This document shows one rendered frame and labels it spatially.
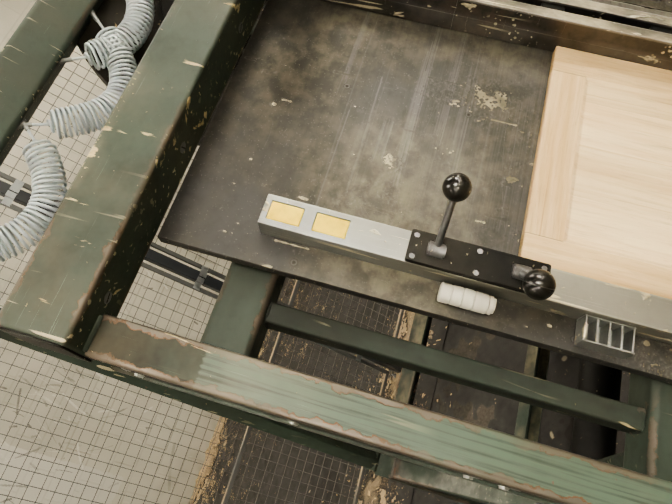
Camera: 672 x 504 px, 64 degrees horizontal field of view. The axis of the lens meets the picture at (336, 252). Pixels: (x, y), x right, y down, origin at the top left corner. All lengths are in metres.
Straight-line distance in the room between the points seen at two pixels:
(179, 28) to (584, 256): 0.71
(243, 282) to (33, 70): 0.73
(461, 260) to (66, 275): 0.52
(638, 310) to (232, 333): 0.57
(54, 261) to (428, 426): 0.52
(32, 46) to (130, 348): 0.81
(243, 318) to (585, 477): 0.50
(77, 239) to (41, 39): 0.70
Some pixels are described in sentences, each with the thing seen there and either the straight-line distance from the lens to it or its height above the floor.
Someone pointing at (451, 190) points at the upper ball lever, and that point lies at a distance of 0.70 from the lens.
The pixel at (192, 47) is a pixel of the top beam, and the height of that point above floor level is 1.89.
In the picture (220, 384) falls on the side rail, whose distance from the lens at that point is 0.71.
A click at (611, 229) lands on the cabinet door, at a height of 1.26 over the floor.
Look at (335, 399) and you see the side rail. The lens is 0.70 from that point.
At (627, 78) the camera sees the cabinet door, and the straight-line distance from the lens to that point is 1.08.
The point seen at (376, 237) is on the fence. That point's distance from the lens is 0.77.
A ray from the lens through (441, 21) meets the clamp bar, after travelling 1.07.
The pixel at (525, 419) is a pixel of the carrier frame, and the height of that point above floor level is 0.18.
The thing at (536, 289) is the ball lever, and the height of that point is 1.45.
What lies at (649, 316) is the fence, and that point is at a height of 1.23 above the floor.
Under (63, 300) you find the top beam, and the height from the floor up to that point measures 1.88.
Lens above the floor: 1.91
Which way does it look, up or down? 24 degrees down
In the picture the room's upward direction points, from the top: 62 degrees counter-clockwise
